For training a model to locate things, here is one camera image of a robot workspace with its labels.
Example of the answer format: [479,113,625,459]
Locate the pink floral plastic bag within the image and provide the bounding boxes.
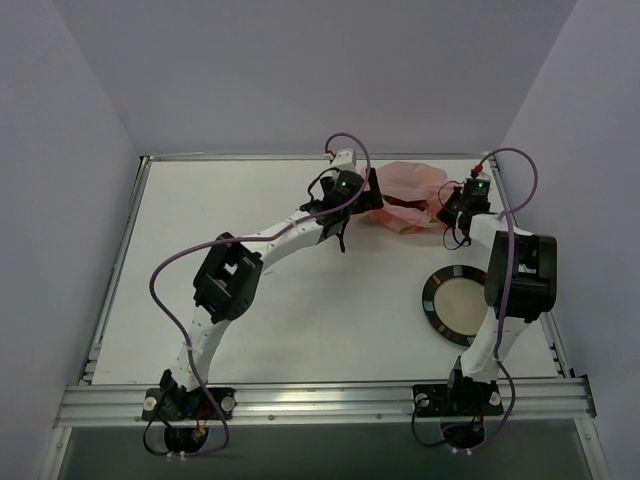
[363,161,452,234]

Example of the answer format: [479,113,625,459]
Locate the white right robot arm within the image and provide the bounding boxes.
[437,177,558,413]

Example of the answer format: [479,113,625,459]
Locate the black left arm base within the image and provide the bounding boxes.
[141,369,236,459]

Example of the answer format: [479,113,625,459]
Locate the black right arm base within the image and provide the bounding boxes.
[410,367,505,453]

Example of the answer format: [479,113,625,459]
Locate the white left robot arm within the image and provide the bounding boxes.
[160,167,383,419]

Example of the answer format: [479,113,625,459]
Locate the dark red fake grapes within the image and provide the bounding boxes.
[383,196,429,212]

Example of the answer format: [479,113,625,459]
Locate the dark rimmed beige plate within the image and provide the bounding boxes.
[422,265,488,347]

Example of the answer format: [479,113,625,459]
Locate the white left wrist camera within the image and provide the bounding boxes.
[324,149,357,171]

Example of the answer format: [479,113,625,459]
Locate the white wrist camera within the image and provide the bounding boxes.
[470,162,490,180]
[324,149,357,171]

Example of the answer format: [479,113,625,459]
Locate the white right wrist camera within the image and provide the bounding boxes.
[470,162,490,180]

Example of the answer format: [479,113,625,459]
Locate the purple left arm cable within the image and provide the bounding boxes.
[149,132,374,459]

